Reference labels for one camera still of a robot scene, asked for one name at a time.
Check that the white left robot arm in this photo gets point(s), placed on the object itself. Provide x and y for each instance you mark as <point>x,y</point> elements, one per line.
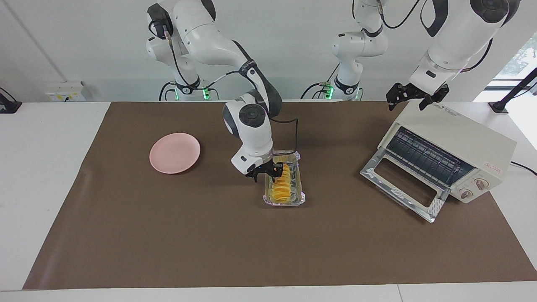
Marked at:
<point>457,37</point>

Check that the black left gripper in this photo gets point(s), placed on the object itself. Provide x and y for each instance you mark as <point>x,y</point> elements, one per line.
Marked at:
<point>409,92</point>

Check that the white wall outlet box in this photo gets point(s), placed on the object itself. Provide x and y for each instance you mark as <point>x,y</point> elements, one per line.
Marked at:
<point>63,93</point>

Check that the cream oven knob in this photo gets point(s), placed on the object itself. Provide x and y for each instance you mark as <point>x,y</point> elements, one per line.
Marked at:
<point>481,183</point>
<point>465,193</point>

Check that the black table clamp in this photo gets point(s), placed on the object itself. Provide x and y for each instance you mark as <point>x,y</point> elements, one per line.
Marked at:
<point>8,107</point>

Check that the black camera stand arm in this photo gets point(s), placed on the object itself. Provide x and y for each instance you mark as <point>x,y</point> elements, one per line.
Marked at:
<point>499,105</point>

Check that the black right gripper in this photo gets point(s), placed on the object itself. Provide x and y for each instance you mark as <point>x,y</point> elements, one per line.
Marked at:
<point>264,167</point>

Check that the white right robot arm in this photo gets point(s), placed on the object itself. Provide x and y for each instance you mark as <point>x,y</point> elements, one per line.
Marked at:
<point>251,121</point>

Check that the aluminium foil baking tray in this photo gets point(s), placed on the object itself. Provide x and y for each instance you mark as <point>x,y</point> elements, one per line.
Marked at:
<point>297,184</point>

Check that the bright window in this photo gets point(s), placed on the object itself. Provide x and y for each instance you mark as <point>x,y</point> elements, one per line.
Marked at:
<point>522,58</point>

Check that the brown table mat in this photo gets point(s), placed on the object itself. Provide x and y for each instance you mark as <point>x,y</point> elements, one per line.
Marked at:
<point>168,235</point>

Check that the yellow braided bread loaf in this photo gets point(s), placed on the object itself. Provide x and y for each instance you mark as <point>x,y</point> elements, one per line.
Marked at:
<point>282,191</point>

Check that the cream toaster oven body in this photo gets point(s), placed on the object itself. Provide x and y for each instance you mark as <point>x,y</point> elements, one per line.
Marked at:
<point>465,134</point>

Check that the glass toaster oven door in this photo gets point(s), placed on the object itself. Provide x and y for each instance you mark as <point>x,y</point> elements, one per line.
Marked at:
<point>371,173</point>

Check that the pink round plate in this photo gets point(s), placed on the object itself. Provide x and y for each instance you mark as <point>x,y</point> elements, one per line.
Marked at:
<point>174,153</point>

